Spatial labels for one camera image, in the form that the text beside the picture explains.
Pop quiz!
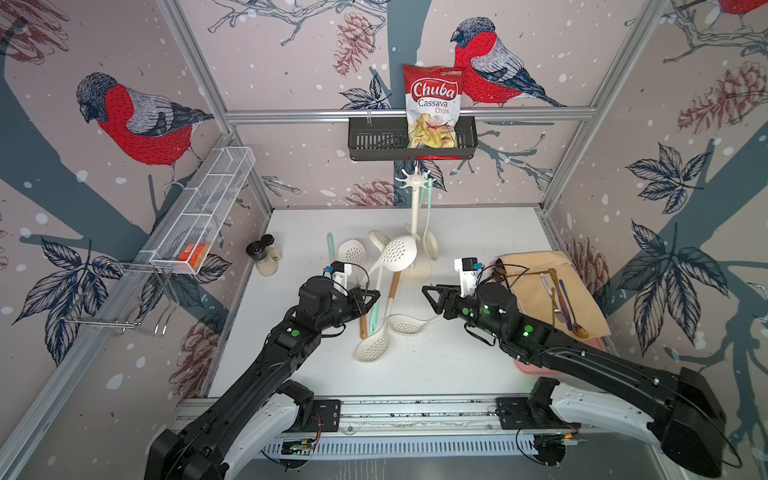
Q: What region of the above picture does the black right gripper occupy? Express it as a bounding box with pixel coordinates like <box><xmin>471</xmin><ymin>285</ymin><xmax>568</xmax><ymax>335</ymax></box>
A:
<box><xmin>421</xmin><ymin>283</ymin><xmax>506</xmax><ymax>342</ymax></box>

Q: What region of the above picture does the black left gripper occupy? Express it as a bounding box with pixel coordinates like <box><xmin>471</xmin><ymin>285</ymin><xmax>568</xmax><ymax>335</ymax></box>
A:
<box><xmin>315</xmin><ymin>286</ymin><xmax>381</xmax><ymax>332</ymax></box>

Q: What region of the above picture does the cream utensil rack stand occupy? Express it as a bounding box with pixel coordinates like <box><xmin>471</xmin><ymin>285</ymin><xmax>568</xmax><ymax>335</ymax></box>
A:
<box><xmin>396</xmin><ymin>168</ymin><xmax>432</xmax><ymax>288</ymax></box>

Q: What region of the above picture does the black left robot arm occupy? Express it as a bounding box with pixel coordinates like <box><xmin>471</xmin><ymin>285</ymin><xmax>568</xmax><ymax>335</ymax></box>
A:
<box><xmin>144</xmin><ymin>276</ymin><xmax>380</xmax><ymax>479</ymax></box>

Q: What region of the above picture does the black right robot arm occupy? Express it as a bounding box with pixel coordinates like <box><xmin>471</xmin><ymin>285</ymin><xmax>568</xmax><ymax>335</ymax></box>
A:
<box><xmin>422</xmin><ymin>283</ymin><xmax>727</xmax><ymax>478</ymax></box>

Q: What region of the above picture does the cream skimmer round head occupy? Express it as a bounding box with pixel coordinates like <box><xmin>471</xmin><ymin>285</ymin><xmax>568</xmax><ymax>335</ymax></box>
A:
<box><xmin>336</xmin><ymin>239</ymin><xmax>366</xmax><ymax>284</ymax></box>

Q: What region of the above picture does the black lid pepper shaker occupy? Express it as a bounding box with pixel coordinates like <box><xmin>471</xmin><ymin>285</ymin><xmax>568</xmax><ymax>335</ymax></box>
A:
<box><xmin>246</xmin><ymin>240</ymin><xmax>278</xmax><ymax>277</ymax></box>

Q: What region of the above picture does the cream salt shaker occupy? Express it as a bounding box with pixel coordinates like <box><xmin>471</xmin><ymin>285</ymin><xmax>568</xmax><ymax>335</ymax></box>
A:
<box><xmin>260</xmin><ymin>234</ymin><xmax>282</xmax><ymax>261</ymax></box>

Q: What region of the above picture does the purple cutlery piece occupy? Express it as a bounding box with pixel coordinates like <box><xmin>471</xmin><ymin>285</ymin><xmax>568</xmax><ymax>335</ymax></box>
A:
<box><xmin>556</xmin><ymin>280</ymin><xmax>578</xmax><ymax>331</ymax></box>

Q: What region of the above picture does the gold spoon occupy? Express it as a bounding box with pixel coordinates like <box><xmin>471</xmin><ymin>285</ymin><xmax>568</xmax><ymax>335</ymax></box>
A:
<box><xmin>548</xmin><ymin>268</ymin><xmax>589</xmax><ymax>339</ymax></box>

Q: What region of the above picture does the pink tray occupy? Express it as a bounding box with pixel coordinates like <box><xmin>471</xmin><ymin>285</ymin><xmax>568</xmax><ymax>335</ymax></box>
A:
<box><xmin>514</xmin><ymin>338</ymin><xmax>606</xmax><ymax>376</ymax></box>

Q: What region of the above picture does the red orange packet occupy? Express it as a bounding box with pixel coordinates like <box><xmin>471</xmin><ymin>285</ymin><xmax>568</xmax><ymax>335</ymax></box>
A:
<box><xmin>176</xmin><ymin>243</ymin><xmax>209</xmax><ymax>270</ymax></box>

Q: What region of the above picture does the Chuba cassava chips bag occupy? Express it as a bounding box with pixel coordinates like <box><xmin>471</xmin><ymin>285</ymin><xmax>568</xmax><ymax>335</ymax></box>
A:
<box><xmin>402</xmin><ymin>65</ymin><xmax>464</xmax><ymax>149</ymax></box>

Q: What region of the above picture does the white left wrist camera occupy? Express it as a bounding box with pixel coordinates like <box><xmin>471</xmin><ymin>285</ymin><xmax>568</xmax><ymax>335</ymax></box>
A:
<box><xmin>326</xmin><ymin>261</ymin><xmax>353</xmax><ymax>289</ymax></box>

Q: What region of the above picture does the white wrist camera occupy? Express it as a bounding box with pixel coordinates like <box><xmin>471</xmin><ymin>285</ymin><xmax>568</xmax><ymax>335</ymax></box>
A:
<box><xmin>454</xmin><ymin>257</ymin><xmax>483</xmax><ymax>297</ymax></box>
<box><xmin>326</xmin><ymin>261</ymin><xmax>353</xmax><ymax>289</ymax></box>

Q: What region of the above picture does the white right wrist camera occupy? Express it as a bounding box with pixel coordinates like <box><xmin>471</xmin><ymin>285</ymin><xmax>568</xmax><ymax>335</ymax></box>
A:
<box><xmin>454</xmin><ymin>257</ymin><xmax>483</xmax><ymax>297</ymax></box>

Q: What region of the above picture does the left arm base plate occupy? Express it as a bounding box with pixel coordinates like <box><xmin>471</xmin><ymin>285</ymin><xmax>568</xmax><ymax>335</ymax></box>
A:
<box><xmin>282</xmin><ymin>398</ymin><xmax>342</xmax><ymax>434</ymax></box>

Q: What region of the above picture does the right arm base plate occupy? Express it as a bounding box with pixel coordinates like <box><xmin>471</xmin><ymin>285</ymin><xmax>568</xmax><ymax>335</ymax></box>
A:
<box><xmin>494</xmin><ymin>396</ymin><xmax>580</xmax><ymax>432</ymax></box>

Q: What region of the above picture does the black wall basket shelf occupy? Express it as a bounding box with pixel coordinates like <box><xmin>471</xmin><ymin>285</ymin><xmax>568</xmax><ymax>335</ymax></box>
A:
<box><xmin>347</xmin><ymin>117</ymin><xmax>479</xmax><ymax>161</ymax></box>

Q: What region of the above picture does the wire hook rack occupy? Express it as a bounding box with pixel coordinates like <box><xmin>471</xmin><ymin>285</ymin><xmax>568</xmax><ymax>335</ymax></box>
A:
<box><xmin>62</xmin><ymin>259</ymin><xmax>178</xmax><ymax>337</ymax></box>

